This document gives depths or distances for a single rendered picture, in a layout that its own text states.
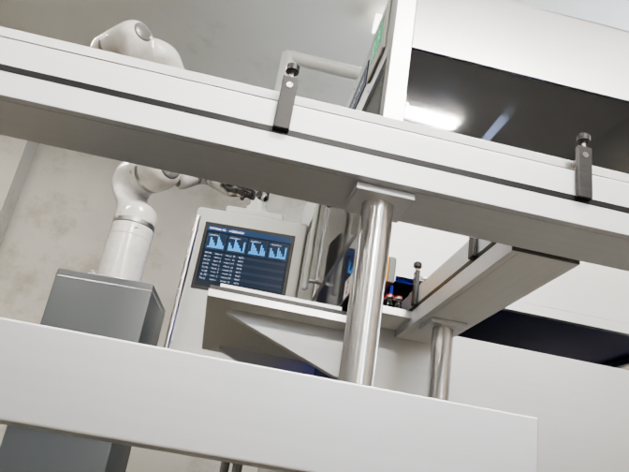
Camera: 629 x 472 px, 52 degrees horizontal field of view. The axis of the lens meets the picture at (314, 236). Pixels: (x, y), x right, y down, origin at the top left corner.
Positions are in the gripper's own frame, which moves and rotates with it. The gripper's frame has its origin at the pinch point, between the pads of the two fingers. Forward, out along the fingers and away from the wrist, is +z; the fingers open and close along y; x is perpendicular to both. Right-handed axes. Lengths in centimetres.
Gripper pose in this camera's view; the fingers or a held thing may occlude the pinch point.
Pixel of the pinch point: (253, 193)
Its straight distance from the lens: 196.0
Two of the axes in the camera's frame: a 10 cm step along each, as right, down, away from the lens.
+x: 1.6, -9.2, -3.5
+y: -6.9, 1.5, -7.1
